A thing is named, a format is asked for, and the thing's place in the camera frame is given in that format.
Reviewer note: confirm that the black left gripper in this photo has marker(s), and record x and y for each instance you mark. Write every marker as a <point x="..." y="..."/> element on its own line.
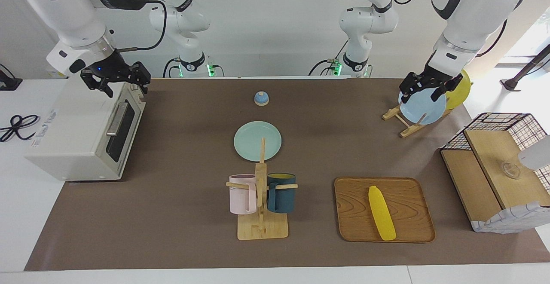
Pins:
<point x="429" y="78"/>

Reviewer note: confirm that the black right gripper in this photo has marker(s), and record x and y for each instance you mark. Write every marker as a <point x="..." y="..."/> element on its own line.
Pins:
<point x="111" y="69"/>

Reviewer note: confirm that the glass oven door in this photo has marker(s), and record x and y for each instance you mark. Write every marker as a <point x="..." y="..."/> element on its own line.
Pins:
<point x="125" y="131"/>

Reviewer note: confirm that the yellow corn cob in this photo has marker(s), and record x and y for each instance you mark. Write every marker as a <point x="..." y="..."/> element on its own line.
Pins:
<point x="381" y="211"/>

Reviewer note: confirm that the mint green plate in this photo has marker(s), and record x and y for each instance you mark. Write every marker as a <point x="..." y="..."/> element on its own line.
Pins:
<point x="249" y="140"/>

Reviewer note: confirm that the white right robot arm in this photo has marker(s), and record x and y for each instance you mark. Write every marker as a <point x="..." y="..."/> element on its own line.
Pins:
<point x="64" y="13"/>

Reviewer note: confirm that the white toaster oven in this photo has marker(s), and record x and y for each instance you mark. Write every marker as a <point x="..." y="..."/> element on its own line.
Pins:
<point x="64" y="138"/>

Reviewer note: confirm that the light blue plate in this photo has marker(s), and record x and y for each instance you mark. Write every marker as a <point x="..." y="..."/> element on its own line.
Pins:
<point x="423" y="108"/>

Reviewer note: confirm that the yellow plate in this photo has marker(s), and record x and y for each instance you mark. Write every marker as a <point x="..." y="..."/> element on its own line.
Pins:
<point x="462" y="93"/>

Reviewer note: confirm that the wooden plate rack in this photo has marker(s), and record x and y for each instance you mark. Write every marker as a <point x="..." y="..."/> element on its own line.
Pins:
<point x="410" y="131"/>

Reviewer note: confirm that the wooden basket board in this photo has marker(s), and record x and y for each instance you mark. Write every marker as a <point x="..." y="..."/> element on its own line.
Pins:
<point x="468" y="181"/>
<point x="494" y="151"/>

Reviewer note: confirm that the black stand leg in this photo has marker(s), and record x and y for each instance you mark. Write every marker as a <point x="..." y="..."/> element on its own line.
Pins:
<point x="526" y="69"/>

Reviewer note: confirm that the small clear glass item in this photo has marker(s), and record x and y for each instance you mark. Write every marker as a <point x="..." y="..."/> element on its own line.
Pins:
<point x="510" y="170"/>

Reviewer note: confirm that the white rounded object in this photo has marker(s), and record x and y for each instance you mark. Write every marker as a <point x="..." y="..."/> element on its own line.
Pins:
<point x="537" y="155"/>

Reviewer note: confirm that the small blue knobbed lid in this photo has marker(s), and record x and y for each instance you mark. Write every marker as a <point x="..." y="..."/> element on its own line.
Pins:
<point x="261" y="99"/>

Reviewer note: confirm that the brown wooden tray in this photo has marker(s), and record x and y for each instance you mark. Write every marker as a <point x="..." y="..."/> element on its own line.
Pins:
<point x="354" y="211"/>

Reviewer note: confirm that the brown table mat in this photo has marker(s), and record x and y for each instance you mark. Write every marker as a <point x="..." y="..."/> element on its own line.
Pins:
<point x="172" y="232"/>

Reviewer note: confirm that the pink mug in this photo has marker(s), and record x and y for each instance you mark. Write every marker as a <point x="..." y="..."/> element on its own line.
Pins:
<point x="240" y="198"/>

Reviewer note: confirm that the dark teal mug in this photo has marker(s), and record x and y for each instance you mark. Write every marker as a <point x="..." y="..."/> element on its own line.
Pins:
<point x="281" y="198"/>

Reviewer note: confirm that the wooden mug rack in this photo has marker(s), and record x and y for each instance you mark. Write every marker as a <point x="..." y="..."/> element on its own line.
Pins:
<point x="262" y="230"/>

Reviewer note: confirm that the white wall socket box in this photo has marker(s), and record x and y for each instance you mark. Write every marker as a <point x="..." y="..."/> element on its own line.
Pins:
<point x="53" y="73"/>

